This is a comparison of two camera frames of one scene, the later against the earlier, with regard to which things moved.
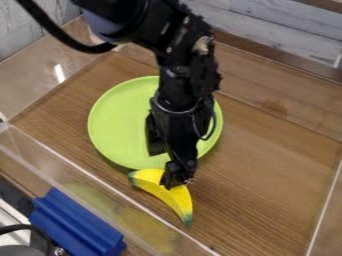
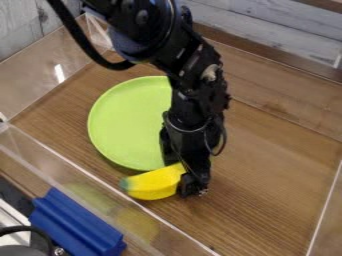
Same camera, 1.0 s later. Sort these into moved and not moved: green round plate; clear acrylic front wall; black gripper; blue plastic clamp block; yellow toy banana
Moved: black gripper; yellow toy banana
Not moved: green round plate; clear acrylic front wall; blue plastic clamp block
